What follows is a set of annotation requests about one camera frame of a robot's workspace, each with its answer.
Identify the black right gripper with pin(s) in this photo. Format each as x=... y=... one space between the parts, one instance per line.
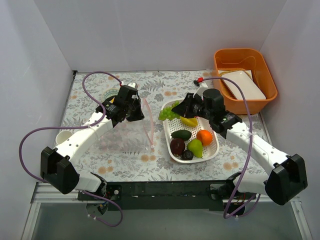
x=189 y=106

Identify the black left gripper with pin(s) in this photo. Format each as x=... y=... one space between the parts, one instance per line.
x=132 y=107

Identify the green grape bunch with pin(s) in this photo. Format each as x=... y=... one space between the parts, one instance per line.
x=167 y=113

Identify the dark green avocado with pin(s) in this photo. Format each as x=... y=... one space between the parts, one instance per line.
x=181 y=134

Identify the clear zip top bag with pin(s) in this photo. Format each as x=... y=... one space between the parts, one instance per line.
x=129 y=137

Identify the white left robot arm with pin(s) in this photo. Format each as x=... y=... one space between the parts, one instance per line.
x=57 y=164

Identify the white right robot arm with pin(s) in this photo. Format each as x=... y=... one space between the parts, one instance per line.
x=287 y=175

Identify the yellow banana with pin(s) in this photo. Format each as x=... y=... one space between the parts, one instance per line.
x=190 y=122

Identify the patterned small bowl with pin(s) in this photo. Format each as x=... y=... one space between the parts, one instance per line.
x=110 y=94

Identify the white perforated plastic basket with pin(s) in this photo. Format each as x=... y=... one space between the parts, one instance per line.
x=189 y=141

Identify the orange fruit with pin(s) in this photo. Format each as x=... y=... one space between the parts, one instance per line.
x=205 y=137

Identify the green pear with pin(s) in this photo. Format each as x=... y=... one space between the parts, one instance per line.
x=196 y=147

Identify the dark red apple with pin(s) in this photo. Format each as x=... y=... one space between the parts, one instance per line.
x=177 y=146

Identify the dark purple plum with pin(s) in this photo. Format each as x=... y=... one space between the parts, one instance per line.
x=187 y=155

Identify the floral patterned table mat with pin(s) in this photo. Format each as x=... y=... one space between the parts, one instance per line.
x=158 y=88

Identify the white rectangular plate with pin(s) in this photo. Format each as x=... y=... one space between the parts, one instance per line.
x=244 y=79

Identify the orange plastic tub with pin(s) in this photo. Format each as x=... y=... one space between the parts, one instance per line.
x=232 y=59

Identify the white paper cup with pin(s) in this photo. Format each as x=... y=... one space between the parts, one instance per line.
x=62 y=136

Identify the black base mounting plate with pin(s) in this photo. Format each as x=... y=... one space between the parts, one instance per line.
x=212 y=201

